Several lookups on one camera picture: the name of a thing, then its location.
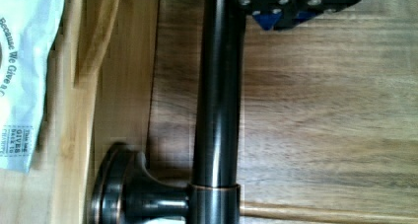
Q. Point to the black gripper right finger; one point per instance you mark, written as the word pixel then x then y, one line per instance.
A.
pixel 296 12

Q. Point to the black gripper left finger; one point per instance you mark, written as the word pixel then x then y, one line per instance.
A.
pixel 266 13

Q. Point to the dark metal drawer handle bar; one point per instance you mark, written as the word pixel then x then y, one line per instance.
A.
pixel 126 193

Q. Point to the light wooden drawer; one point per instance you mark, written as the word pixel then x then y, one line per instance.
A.
pixel 99 87

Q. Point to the white Deep River chips bag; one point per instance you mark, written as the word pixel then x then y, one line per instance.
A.
pixel 28 30

